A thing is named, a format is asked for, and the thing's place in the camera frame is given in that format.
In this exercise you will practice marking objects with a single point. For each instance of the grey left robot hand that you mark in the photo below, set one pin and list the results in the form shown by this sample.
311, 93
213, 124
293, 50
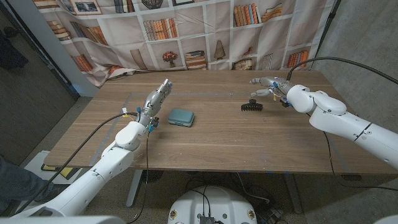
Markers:
155, 101

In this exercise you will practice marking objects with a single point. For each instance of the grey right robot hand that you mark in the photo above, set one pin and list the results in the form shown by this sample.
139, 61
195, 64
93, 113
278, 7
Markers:
271, 87

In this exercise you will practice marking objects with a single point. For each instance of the black hair claw clip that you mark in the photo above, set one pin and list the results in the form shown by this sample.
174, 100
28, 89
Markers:
252, 106

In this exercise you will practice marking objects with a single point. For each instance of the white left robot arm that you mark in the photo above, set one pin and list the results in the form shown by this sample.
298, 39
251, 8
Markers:
99, 174

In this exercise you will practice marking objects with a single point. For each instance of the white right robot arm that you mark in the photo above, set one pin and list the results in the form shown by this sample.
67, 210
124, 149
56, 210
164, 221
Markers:
342, 118

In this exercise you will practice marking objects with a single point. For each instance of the teal soap case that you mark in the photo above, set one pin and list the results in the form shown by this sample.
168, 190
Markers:
181, 117

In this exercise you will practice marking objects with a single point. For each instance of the printed bookshelf backdrop cloth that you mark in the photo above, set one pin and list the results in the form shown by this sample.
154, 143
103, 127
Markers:
186, 34

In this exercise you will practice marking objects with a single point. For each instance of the black backdrop stand pole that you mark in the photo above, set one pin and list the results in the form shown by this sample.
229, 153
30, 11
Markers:
326, 28

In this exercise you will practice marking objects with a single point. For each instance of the white table leg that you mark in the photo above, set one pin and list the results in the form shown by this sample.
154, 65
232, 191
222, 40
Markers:
134, 188

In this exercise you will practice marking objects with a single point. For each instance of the grey table leg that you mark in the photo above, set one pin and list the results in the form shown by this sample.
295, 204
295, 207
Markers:
293, 193

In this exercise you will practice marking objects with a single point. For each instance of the white robot torso base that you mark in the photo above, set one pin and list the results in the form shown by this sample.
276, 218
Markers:
212, 207

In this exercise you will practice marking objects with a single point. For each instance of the person leg in jeans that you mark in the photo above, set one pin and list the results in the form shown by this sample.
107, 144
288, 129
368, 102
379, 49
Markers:
21, 186

